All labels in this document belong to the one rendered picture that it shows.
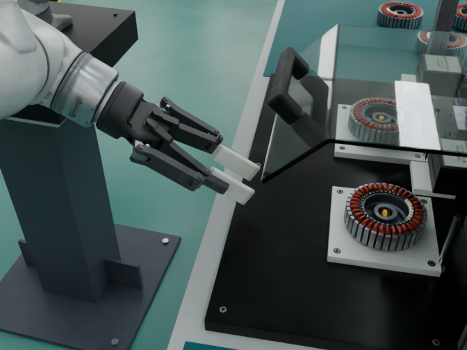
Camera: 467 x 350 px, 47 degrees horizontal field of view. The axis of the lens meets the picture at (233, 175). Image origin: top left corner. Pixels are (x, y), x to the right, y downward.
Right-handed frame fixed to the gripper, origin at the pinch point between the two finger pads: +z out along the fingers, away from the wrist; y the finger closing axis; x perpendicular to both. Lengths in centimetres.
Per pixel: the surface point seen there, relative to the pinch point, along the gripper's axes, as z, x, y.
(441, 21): 23, 23, -41
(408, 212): 23.3, 9.9, 0.1
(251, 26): 14, -89, -238
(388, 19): 26, 7, -76
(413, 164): 19.3, 15.6, -1.9
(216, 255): 3.7, -8.7, 7.4
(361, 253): 19.4, 4.3, 6.3
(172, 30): -24, -112, -224
